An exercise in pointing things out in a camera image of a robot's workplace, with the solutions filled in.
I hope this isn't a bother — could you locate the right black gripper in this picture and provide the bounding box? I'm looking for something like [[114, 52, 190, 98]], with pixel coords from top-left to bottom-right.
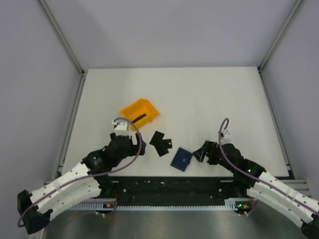
[[192, 140, 235, 173]]

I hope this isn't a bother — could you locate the yellow plastic bin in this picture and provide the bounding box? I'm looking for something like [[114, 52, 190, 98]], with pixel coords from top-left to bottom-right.
[[120, 99, 160, 129]]

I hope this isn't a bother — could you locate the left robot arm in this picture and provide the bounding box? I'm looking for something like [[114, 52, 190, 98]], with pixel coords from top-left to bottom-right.
[[17, 132, 146, 235]]

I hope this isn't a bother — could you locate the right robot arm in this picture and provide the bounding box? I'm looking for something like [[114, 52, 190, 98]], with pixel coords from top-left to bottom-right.
[[192, 141, 319, 239]]

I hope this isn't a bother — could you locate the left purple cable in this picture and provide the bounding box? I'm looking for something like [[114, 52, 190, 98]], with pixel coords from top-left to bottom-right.
[[16, 118, 143, 228]]

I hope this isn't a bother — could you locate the purple cable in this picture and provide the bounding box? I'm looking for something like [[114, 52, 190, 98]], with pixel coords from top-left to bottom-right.
[[16, 118, 143, 228], [217, 118, 319, 216]]

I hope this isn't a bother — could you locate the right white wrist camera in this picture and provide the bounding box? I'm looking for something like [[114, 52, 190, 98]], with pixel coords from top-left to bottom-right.
[[221, 129, 232, 144]]

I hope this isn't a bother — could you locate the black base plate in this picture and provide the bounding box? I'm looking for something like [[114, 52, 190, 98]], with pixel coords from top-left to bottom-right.
[[99, 176, 249, 206]]

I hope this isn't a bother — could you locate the grey cable duct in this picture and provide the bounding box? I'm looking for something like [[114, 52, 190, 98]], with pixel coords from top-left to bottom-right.
[[70, 200, 252, 211]]

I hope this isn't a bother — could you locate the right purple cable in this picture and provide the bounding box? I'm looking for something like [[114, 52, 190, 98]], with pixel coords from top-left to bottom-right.
[[217, 118, 319, 216]]

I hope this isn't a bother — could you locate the left aluminium frame post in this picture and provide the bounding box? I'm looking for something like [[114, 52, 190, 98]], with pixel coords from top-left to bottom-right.
[[37, 0, 85, 75]]

